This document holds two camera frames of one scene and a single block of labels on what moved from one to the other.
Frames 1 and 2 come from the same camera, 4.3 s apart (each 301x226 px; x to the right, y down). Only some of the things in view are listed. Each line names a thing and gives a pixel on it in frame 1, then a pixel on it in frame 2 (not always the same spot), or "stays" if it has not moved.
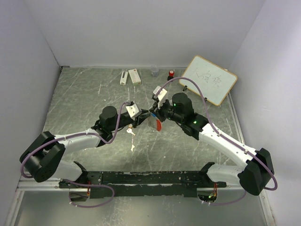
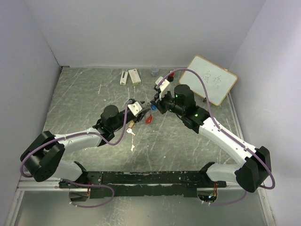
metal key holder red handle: x=158 y=125 to x=148 y=120
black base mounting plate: x=125 y=184 stays
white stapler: x=123 y=78 stays
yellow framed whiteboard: x=215 y=82 stays
